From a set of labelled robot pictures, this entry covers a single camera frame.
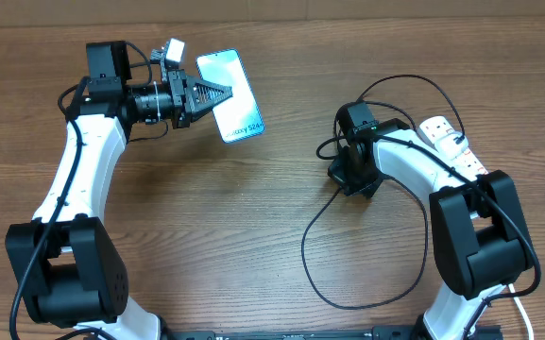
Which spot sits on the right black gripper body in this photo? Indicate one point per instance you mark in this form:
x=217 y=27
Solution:
x=355 y=178

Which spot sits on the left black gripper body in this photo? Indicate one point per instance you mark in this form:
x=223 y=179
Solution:
x=178 y=110

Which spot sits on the blue Galaxy smartphone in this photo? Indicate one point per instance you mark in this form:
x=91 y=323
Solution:
x=237 y=117

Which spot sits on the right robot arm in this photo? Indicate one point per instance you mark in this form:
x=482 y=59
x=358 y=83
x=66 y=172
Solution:
x=474 y=221

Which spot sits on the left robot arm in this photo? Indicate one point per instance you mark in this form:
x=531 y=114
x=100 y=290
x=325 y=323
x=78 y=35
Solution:
x=68 y=270

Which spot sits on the white charger plug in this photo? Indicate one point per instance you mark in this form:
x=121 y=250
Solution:
x=452 y=145

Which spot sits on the white power strip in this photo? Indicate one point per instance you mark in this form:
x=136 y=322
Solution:
x=438 y=133

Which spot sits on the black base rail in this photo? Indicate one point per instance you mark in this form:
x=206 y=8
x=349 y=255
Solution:
x=300 y=335

